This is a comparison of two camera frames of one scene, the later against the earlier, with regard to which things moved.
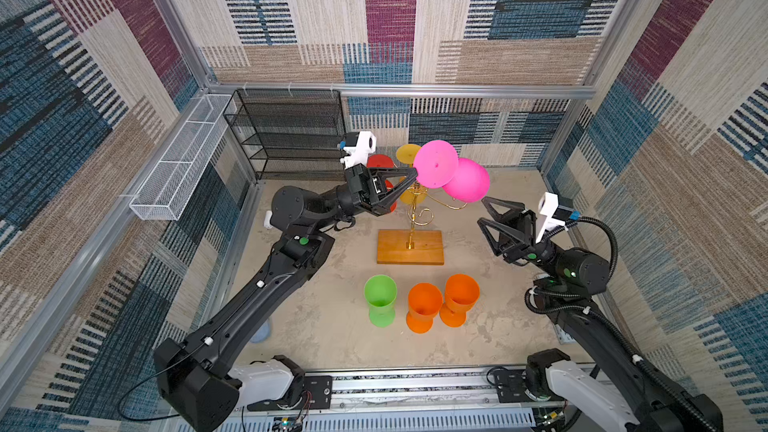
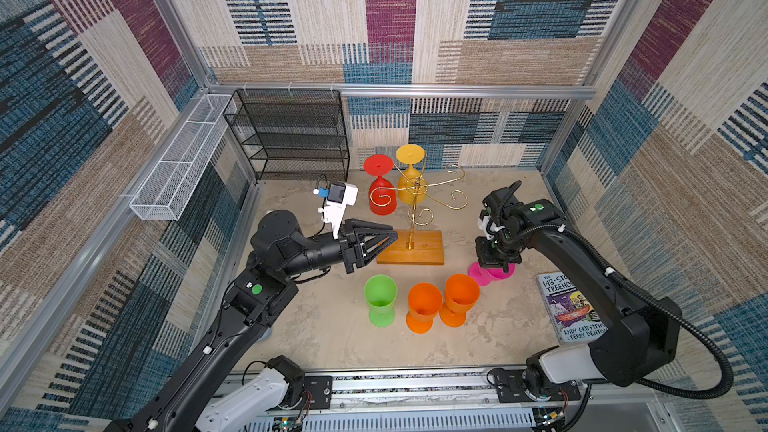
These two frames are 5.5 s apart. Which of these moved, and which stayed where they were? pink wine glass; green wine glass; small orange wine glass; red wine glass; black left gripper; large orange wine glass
Moved: black left gripper; pink wine glass
Stayed: small orange wine glass; large orange wine glass; green wine glass; red wine glass
